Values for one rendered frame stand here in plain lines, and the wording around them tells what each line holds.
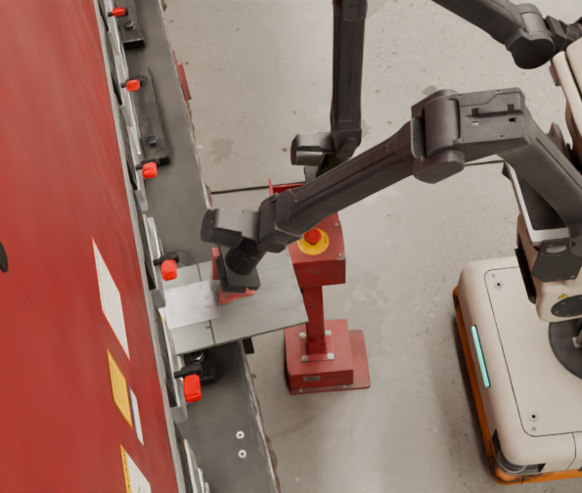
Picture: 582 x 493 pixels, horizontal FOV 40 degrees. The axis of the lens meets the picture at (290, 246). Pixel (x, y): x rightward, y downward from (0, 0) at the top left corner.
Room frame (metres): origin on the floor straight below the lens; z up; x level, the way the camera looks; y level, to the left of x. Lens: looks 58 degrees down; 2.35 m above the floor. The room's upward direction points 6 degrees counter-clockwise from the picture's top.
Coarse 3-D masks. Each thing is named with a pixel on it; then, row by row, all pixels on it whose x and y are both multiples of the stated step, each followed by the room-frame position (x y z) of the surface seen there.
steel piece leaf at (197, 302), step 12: (180, 288) 0.79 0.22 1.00; (192, 288) 0.79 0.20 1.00; (204, 288) 0.78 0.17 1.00; (168, 300) 0.76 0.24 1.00; (180, 300) 0.76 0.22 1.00; (192, 300) 0.76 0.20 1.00; (204, 300) 0.75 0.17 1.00; (216, 300) 0.74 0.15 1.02; (168, 312) 0.74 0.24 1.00; (180, 312) 0.73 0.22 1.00; (192, 312) 0.73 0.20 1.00; (204, 312) 0.73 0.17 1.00; (216, 312) 0.73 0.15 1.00; (168, 324) 0.71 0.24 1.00; (180, 324) 0.71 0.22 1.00
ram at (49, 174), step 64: (0, 0) 0.50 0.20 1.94; (64, 0) 0.82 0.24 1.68; (0, 64) 0.42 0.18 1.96; (64, 64) 0.65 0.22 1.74; (0, 128) 0.35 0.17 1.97; (64, 128) 0.52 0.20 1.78; (0, 192) 0.30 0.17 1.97; (64, 192) 0.42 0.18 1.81; (0, 256) 0.24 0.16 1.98; (64, 256) 0.34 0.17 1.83; (128, 256) 0.56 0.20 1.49; (0, 320) 0.20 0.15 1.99; (64, 320) 0.27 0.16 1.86; (128, 320) 0.42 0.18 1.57; (0, 384) 0.17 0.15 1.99; (64, 384) 0.22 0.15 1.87; (128, 384) 0.32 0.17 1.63; (0, 448) 0.13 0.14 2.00; (64, 448) 0.17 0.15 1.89; (128, 448) 0.24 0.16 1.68
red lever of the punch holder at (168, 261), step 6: (174, 252) 0.70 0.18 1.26; (162, 258) 0.69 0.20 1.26; (168, 258) 0.69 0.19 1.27; (174, 258) 0.69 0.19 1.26; (156, 264) 0.69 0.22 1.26; (162, 264) 0.66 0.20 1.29; (168, 264) 0.66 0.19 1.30; (174, 264) 0.66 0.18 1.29; (162, 270) 0.65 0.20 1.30; (168, 270) 0.64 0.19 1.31; (174, 270) 0.64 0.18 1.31; (162, 276) 0.63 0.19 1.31; (168, 276) 0.63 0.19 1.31; (174, 276) 0.63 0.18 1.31
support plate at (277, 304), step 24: (264, 264) 0.82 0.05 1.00; (288, 264) 0.81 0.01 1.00; (168, 288) 0.79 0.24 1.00; (216, 288) 0.78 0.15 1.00; (264, 288) 0.77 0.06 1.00; (288, 288) 0.76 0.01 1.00; (240, 312) 0.72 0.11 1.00; (264, 312) 0.72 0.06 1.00; (288, 312) 0.71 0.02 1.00; (192, 336) 0.68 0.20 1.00; (216, 336) 0.68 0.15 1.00; (240, 336) 0.67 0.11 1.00
